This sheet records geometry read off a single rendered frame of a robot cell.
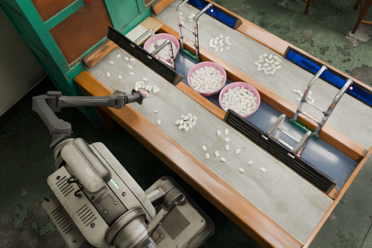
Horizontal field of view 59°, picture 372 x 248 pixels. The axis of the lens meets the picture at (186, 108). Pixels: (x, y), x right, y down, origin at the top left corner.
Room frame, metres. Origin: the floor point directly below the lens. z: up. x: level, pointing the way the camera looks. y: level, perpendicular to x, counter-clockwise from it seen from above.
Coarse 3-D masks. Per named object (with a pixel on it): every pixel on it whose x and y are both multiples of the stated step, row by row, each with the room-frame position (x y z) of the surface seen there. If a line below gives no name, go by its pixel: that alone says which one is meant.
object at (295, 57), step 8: (288, 48) 1.22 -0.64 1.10; (288, 56) 1.19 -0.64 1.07; (296, 56) 1.17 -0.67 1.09; (304, 56) 1.15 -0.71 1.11; (296, 64) 1.14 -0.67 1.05; (304, 64) 1.12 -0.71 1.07; (312, 64) 1.10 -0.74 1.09; (320, 64) 1.08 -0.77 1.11; (312, 72) 1.07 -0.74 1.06; (328, 72) 1.03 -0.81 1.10; (336, 72) 1.01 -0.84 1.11; (328, 80) 0.99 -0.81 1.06; (336, 80) 0.97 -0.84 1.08; (344, 80) 0.96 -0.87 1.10; (352, 88) 0.91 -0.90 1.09; (360, 88) 0.89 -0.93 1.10; (352, 96) 0.88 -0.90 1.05; (360, 96) 0.86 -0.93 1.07; (368, 96) 0.84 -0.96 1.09; (368, 104) 0.81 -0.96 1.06
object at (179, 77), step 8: (112, 32) 1.56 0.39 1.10; (112, 40) 1.53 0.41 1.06; (120, 40) 1.49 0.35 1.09; (128, 40) 1.45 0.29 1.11; (128, 48) 1.43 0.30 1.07; (136, 48) 1.39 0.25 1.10; (136, 56) 1.36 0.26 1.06; (144, 56) 1.33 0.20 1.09; (152, 56) 1.30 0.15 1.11; (144, 64) 1.30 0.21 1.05; (152, 64) 1.27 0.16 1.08; (160, 64) 1.24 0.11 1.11; (160, 72) 1.21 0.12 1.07; (168, 72) 1.18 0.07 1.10; (176, 72) 1.16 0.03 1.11; (168, 80) 1.15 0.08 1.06; (176, 80) 1.12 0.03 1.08
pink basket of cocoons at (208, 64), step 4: (204, 64) 1.47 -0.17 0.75; (208, 64) 1.47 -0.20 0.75; (212, 64) 1.46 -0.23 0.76; (216, 64) 1.45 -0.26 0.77; (192, 68) 1.44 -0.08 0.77; (196, 68) 1.46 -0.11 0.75; (216, 68) 1.43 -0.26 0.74; (220, 68) 1.42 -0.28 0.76; (192, 72) 1.43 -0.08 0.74; (220, 72) 1.40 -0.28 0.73; (224, 72) 1.37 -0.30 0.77; (188, 76) 1.38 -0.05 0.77; (224, 76) 1.34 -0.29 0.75; (188, 80) 1.34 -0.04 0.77; (224, 80) 1.31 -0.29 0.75; (192, 88) 1.28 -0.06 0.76; (220, 88) 1.24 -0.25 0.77; (200, 92) 1.23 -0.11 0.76; (204, 92) 1.22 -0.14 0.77; (208, 92) 1.22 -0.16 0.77; (212, 92) 1.22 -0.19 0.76
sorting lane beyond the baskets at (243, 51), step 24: (168, 24) 1.93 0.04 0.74; (192, 24) 1.89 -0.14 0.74; (216, 24) 1.86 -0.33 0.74; (240, 48) 1.58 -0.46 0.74; (264, 48) 1.55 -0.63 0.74; (288, 72) 1.31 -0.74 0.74; (288, 96) 1.12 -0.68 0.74; (312, 96) 1.09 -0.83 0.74; (336, 120) 0.90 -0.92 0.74; (360, 120) 0.88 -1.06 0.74; (360, 144) 0.72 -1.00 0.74
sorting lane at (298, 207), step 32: (96, 64) 1.63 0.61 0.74; (128, 64) 1.58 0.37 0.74; (160, 96) 1.26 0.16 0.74; (160, 128) 1.01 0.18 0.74; (192, 128) 0.98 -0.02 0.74; (224, 128) 0.95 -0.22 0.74; (256, 160) 0.71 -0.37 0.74; (256, 192) 0.52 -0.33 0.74; (288, 192) 0.50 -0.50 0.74; (320, 192) 0.47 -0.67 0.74; (288, 224) 0.33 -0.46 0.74
